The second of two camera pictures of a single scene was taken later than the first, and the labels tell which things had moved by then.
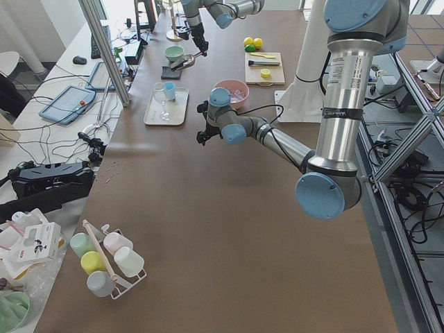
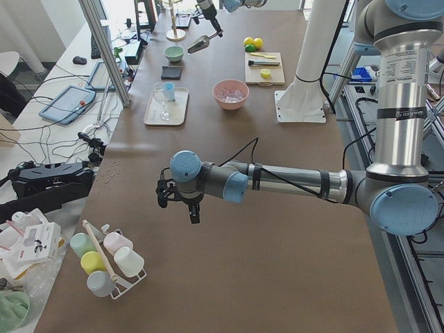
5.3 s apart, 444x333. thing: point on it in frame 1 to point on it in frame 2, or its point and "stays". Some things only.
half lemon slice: (265, 73) stays
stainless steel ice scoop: (188, 61) to (202, 41)
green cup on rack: (81, 243) stays
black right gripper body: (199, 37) to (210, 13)
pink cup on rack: (114, 241) stays
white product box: (40, 242) stays
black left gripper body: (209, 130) to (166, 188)
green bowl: (173, 53) stays
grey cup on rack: (100, 284) stays
